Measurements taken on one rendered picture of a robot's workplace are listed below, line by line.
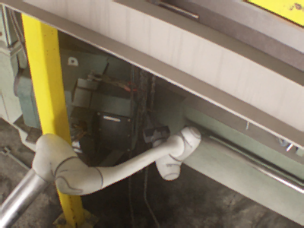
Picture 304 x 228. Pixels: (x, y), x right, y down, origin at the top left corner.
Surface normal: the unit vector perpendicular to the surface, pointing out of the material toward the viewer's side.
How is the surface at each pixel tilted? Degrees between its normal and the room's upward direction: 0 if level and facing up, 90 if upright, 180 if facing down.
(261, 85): 90
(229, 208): 0
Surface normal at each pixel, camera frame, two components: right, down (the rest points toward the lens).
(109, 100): -0.13, 0.04
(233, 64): -0.55, 0.60
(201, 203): 0.05, -0.67
